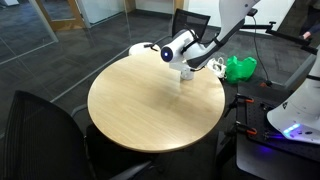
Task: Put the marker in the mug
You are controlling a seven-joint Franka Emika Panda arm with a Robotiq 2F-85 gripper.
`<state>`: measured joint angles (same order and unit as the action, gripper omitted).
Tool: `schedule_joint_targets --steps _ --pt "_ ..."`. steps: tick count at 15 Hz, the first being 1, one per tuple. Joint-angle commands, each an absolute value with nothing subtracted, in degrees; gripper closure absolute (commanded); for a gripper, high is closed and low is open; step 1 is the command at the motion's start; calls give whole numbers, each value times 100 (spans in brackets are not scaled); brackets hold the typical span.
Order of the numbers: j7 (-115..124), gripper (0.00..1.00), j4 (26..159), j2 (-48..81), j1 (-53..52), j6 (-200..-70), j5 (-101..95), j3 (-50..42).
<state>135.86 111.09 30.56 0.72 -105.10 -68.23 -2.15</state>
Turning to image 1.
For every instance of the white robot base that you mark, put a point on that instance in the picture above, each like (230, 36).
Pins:
(300, 106)

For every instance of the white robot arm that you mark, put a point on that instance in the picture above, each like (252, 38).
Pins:
(233, 20)

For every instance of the white ceramic mug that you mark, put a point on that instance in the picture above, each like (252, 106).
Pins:
(187, 75)

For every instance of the white round seat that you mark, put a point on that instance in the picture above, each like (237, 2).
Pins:
(140, 48)

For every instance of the white plastic bag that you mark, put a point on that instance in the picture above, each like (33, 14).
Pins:
(218, 68)

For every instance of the black mesh office chair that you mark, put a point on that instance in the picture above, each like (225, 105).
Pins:
(40, 140)
(193, 21)

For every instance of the green plastic bag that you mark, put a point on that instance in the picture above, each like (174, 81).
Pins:
(240, 70)

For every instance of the person in dark sleeve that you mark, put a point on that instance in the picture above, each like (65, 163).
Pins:
(313, 28)

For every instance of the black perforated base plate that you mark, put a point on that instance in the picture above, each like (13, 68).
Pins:
(256, 116)

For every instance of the wooden door frame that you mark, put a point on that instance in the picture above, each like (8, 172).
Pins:
(66, 24)

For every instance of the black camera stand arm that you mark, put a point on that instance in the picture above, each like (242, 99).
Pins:
(286, 36)

